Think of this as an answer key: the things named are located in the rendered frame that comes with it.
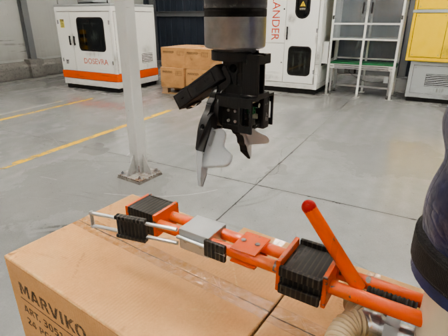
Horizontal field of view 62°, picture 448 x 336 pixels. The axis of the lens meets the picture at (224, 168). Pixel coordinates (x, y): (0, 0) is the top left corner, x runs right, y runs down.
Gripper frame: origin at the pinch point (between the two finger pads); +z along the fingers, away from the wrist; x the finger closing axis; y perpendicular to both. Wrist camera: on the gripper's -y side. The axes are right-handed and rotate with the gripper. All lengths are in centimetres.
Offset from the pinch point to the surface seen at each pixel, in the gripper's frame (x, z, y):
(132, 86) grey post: 183, 33, -220
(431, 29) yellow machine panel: 714, -4, -47
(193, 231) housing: -2.3, 12.6, -5.4
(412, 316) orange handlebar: -1.8, 13.4, 32.3
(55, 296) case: -17.5, 28.9, -30.1
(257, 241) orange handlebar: 1.6, 12.7, 6.2
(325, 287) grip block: -3.3, 12.9, 20.5
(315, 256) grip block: 2.5, 12.4, 16.7
